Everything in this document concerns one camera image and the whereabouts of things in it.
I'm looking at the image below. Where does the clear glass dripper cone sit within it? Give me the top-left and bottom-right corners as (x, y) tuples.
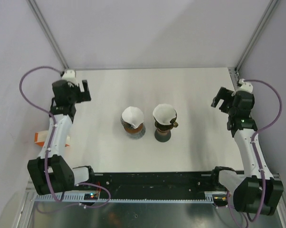
(121, 117), (133, 129)

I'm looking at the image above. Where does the white paper coffee filter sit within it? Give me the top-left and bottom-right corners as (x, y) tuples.
(122, 106), (144, 129)

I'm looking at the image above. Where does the olive green dripper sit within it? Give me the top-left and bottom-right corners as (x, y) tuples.
(154, 113), (179, 132)

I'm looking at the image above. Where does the brown wooden dripper ring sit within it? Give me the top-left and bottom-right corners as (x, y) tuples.
(124, 124), (143, 134)

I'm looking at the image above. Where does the clear glass carafe server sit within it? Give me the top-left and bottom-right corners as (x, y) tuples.
(128, 124), (146, 139)

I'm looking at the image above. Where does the red black coffee dripper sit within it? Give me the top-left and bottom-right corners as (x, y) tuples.
(154, 128), (171, 143)

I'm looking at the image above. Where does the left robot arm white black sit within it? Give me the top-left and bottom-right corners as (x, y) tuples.
(27, 80), (96, 195)

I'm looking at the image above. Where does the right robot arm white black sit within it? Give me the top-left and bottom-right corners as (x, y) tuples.
(210, 87), (284, 216)

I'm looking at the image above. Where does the orange white box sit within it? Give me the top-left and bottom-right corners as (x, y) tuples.
(34, 130), (70, 147)

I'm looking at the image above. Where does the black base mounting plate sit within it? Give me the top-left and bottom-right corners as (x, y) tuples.
(92, 171), (226, 196)

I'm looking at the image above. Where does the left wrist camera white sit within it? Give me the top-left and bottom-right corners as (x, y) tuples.
(61, 69), (78, 86)

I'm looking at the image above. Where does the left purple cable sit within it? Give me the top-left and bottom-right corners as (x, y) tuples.
(19, 66), (111, 213)

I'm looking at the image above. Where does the purple cable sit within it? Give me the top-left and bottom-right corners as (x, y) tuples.
(19, 66), (111, 213)
(227, 79), (283, 228)

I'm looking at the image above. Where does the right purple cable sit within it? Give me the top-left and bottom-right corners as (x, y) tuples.
(227, 79), (283, 228)

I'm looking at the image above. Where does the left aluminium frame post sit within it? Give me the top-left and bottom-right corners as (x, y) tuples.
(26, 0), (69, 69)

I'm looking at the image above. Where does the aluminium frame post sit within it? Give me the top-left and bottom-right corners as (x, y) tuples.
(26, 0), (69, 69)
(235, 0), (281, 71)

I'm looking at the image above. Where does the right aluminium frame post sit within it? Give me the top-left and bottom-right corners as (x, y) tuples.
(235, 0), (281, 71)

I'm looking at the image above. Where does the grey cable duct rail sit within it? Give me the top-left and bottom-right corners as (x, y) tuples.
(32, 191), (216, 203)

